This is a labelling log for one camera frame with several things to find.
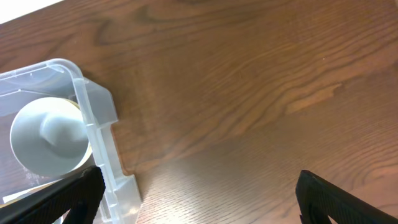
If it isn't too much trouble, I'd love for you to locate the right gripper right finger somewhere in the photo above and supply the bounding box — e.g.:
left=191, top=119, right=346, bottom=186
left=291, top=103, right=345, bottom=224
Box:
left=295, top=170, right=397, bottom=224

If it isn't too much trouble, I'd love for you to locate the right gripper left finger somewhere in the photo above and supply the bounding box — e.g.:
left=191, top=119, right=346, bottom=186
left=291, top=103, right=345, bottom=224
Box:
left=1, top=166, right=106, bottom=223

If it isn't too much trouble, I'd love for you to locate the light grey small bowl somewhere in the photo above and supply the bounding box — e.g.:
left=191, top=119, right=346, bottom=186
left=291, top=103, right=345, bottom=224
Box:
left=9, top=96, right=91, bottom=177

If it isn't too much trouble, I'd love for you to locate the clear plastic storage container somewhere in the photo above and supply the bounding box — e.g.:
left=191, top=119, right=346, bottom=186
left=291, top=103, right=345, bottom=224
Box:
left=1, top=58, right=141, bottom=223

